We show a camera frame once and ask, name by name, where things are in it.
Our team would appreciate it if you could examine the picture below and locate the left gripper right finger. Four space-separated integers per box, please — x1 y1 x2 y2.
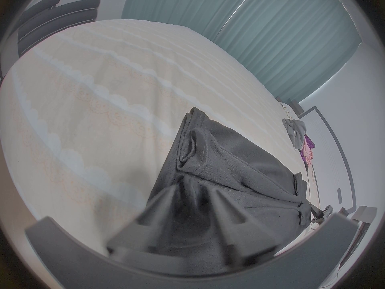
208 188 279 266

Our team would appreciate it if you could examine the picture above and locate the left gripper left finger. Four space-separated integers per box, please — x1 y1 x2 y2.
107 186 181 255

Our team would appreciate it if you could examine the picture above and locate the black T-shirt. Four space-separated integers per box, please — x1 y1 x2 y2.
141 107 312 275

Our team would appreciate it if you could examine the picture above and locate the pile of clothes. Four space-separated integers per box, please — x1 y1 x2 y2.
300 134 316 166

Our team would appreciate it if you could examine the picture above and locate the bed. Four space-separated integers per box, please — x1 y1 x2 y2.
0 19 357 258

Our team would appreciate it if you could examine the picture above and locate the grey garment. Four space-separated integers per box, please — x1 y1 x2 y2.
282 118 307 150

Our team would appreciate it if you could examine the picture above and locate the white printed pillow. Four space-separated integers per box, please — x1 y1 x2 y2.
278 101 298 121

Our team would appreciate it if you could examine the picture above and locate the grey bedside table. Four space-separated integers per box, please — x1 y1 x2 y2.
275 97 304 114

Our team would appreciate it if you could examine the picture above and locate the blue-green curtain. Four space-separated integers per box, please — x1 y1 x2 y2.
215 0 361 102
120 0 262 43

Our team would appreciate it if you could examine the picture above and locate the black chest of drawers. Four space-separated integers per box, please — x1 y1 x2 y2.
0 0 101 80

